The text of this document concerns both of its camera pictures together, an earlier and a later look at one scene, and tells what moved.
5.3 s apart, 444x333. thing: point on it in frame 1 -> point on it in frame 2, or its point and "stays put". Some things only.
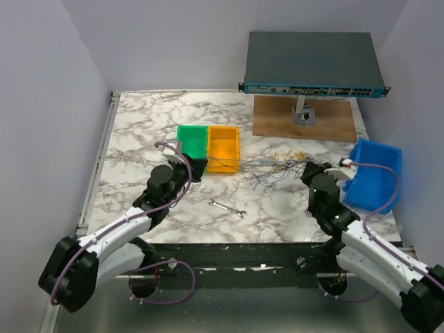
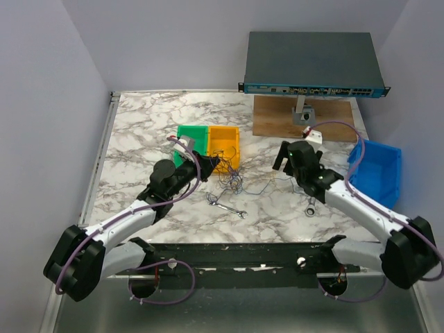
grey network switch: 313,63 stays put
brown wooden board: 272,117 stays put
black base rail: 235,266 stays put
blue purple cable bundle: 270,168 -> 229,178
